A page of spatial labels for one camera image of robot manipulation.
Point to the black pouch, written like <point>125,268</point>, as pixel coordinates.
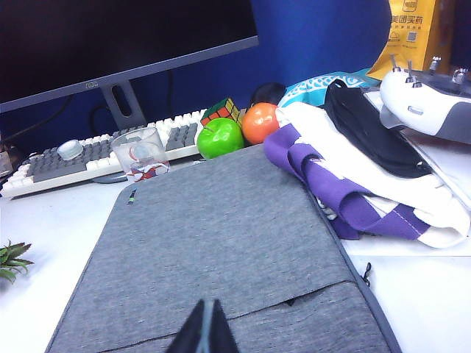
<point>368,136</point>

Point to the black computer mouse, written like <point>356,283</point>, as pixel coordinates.
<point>266,93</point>

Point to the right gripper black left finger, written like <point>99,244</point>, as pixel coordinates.
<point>191,334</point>

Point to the black computer monitor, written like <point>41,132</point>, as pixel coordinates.
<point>110,36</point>

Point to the white round knob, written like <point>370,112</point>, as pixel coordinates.
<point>70,150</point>

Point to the grey felt mat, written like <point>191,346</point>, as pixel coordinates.
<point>213,239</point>

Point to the purple and white cloth bag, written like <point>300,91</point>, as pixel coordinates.
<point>324,176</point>

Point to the white remote controller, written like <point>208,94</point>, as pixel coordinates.
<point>416,110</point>

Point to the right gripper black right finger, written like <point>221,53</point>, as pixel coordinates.
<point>221,334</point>

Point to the white and gray keyboard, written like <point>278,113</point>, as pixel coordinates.
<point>55,171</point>

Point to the yellow paper bag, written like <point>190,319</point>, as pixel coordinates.
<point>408,33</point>

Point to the teal patterned cloth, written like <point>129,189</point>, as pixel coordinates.
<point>309,86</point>

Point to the plastic pineapple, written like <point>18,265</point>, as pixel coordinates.
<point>11,259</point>

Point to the gray round coaster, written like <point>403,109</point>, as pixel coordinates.
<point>108,179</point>

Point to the green apple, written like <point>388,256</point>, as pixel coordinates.
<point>220,139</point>

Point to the rubik's cube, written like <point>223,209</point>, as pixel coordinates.
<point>222,110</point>

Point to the gray monitor stand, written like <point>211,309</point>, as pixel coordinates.
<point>123,110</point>

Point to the orange fruit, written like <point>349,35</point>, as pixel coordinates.
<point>259,123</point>

